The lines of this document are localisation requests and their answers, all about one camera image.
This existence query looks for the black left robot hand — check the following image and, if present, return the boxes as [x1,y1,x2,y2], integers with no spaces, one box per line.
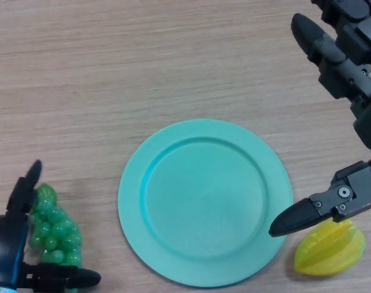
[0,159,102,293]

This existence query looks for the green grapes bunch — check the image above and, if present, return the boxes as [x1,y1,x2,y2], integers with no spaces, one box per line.
[26,183,83,269]

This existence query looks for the yellow starfruit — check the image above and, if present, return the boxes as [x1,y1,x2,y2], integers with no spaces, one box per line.
[294,219,366,277]

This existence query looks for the teal round plate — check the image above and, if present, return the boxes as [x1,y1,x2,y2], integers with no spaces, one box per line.
[118,118,293,289]

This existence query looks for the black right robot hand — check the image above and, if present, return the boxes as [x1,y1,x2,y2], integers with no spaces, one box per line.
[268,0,371,238]

